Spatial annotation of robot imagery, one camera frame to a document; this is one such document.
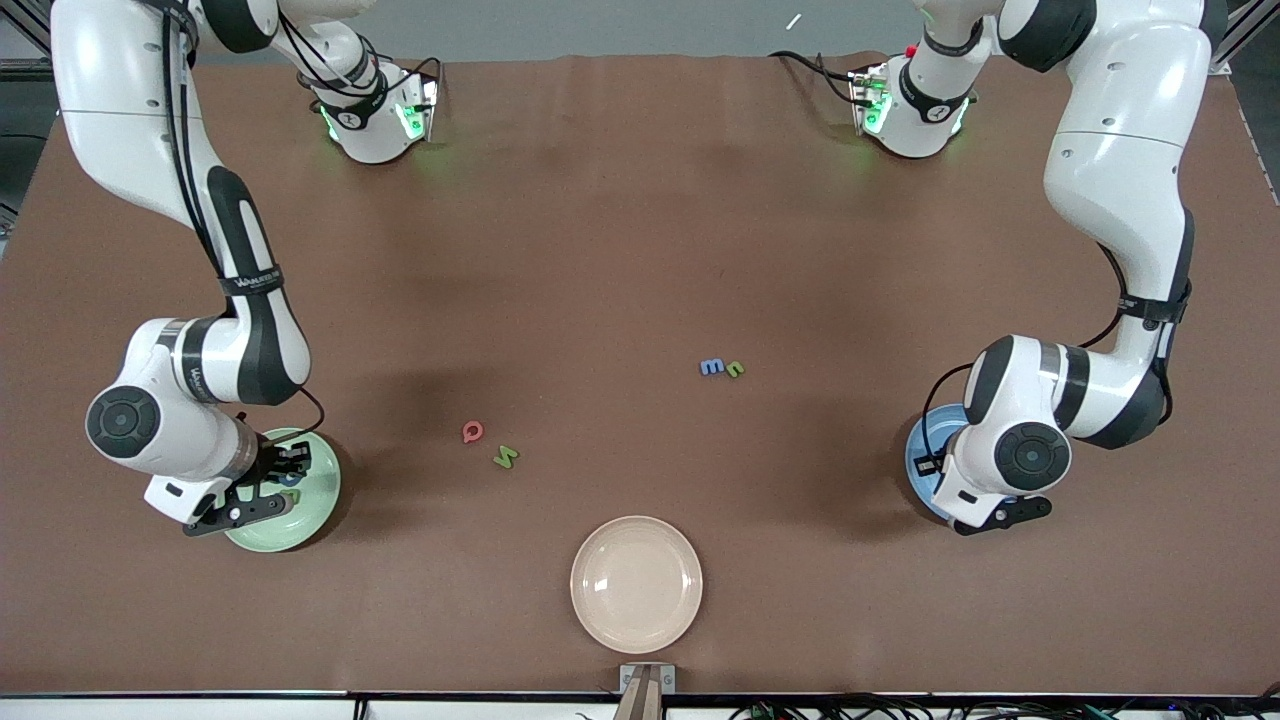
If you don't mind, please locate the blue plate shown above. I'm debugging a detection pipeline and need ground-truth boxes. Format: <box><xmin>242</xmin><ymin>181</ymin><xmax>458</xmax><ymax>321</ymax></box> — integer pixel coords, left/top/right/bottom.
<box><xmin>905</xmin><ymin>403</ymin><xmax>1031</xmax><ymax>527</ymax></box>

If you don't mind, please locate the light green plate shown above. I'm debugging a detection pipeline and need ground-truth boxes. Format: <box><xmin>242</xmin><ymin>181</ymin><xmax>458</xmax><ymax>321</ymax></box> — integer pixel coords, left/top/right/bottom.
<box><xmin>222</xmin><ymin>428</ymin><xmax>342</xmax><ymax>554</ymax></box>

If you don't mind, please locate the beige plate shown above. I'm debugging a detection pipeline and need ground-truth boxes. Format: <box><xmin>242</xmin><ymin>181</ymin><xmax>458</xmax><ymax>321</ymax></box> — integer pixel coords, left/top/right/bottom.
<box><xmin>570</xmin><ymin>515</ymin><xmax>704</xmax><ymax>656</ymax></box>

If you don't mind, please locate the brown table cover mat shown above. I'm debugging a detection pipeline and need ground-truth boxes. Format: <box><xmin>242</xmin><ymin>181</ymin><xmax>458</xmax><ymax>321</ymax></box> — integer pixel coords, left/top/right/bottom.
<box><xmin>0</xmin><ymin>52</ymin><xmax>1280</xmax><ymax>696</ymax></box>

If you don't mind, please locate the metal base connector plate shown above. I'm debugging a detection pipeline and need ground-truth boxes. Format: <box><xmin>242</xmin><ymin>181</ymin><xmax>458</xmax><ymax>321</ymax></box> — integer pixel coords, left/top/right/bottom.
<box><xmin>398</xmin><ymin>72</ymin><xmax>442</xmax><ymax>141</ymax></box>
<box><xmin>850</xmin><ymin>65</ymin><xmax>893</xmax><ymax>136</ymax></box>

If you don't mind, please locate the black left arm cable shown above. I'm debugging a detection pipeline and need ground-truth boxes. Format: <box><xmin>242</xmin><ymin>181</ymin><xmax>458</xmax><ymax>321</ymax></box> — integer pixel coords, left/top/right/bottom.
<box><xmin>918</xmin><ymin>245</ymin><xmax>1131</xmax><ymax>459</ymax></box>

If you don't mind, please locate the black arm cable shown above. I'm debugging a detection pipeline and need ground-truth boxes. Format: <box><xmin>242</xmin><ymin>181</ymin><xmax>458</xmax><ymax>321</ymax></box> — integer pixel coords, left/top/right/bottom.
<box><xmin>918</xmin><ymin>245</ymin><xmax>1131</xmax><ymax>459</ymax></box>
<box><xmin>155</xmin><ymin>0</ymin><xmax>326</xmax><ymax>446</ymax></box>

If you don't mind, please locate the black right camera mount bar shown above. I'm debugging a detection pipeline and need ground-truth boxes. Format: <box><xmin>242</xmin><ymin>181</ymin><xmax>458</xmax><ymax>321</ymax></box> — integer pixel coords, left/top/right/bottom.
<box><xmin>183</xmin><ymin>488</ymin><xmax>303</xmax><ymax>538</ymax></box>

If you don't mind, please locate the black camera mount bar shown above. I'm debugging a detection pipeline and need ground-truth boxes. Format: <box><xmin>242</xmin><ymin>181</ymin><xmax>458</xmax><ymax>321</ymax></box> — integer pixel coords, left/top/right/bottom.
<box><xmin>952</xmin><ymin>495</ymin><xmax>1053</xmax><ymax>537</ymax></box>
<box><xmin>183</xmin><ymin>488</ymin><xmax>303</xmax><ymax>538</ymax></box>

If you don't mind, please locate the black left camera mount bar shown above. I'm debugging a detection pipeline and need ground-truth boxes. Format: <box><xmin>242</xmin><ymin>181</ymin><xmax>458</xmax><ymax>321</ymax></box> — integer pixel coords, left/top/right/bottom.
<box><xmin>952</xmin><ymin>495</ymin><xmax>1053</xmax><ymax>537</ymax></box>

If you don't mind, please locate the white table edge rail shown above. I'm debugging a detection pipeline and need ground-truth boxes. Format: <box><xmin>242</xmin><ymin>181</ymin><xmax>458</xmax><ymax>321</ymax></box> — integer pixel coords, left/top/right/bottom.
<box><xmin>0</xmin><ymin>692</ymin><xmax>1280</xmax><ymax>720</ymax></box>

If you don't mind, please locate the black cable bundle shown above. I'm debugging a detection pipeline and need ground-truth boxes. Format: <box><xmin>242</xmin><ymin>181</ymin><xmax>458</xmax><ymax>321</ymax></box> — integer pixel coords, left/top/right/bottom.
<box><xmin>730</xmin><ymin>690</ymin><xmax>1280</xmax><ymax>720</ymax></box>

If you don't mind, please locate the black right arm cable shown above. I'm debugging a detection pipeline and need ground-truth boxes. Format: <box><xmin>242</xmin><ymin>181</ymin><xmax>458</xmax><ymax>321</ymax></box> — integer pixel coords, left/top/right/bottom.
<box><xmin>155</xmin><ymin>0</ymin><xmax>326</xmax><ymax>446</ymax></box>

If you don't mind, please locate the grey camera stand bracket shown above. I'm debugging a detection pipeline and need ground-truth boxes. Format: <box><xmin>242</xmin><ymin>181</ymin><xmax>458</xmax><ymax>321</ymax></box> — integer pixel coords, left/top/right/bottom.
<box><xmin>612</xmin><ymin>663</ymin><xmax>678</xmax><ymax>720</ymax></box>

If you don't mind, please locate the black base cable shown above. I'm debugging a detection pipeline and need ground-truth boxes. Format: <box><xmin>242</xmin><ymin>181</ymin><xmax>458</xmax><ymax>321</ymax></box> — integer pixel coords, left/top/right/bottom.
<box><xmin>768</xmin><ymin>50</ymin><xmax>861</xmax><ymax>106</ymax></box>
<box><xmin>395</xmin><ymin>52</ymin><xmax>445</xmax><ymax>106</ymax></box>

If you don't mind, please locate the aluminium frame profile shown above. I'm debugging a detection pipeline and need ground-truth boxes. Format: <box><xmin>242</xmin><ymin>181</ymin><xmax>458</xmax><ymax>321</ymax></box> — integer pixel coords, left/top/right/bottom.
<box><xmin>0</xmin><ymin>0</ymin><xmax>56</xmax><ymax>83</ymax></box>
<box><xmin>1205</xmin><ymin>0</ymin><xmax>1280</xmax><ymax>77</ymax></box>

